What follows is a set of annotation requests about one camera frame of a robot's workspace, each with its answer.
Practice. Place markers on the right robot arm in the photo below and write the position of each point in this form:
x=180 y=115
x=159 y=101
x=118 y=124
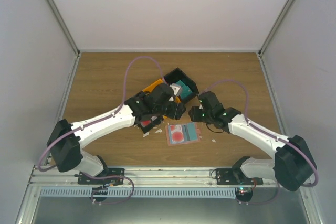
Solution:
x=290 y=161

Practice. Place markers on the yellow plastic bin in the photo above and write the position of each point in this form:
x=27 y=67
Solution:
x=155 y=86

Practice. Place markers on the pink leather card holder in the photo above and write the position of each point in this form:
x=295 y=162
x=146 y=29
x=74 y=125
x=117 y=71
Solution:
x=184 y=133

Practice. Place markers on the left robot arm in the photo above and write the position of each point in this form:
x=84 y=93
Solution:
x=146 y=109

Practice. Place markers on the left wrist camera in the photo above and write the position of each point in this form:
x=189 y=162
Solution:
x=177 y=89

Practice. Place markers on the red circle card stack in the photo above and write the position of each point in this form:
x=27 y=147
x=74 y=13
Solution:
x=146 y=123

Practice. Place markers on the teal credit card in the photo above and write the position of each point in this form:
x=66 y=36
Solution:
x=191 y=132

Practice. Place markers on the aluminium mounting rail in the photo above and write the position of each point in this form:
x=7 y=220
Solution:
x=154 y=176

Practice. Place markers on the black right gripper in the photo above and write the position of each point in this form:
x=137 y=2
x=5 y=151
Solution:
x=195 y=116

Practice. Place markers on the red circle credit card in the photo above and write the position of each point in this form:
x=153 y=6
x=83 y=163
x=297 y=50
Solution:
x=176 y=134

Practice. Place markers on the black bin with red cards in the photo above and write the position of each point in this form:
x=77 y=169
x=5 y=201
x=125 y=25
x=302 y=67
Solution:
x=156 y=120

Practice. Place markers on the slotted cable duct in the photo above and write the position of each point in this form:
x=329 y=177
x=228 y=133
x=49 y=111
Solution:
x=123 y=192

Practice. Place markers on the black bin with teal cards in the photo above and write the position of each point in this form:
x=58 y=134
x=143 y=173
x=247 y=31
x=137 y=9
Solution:
x=177 y=74

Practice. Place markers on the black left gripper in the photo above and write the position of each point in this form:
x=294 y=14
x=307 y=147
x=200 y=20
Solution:
x=177 y=112

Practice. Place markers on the teal card stack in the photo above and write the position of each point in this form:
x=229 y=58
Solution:
x=186 y=92

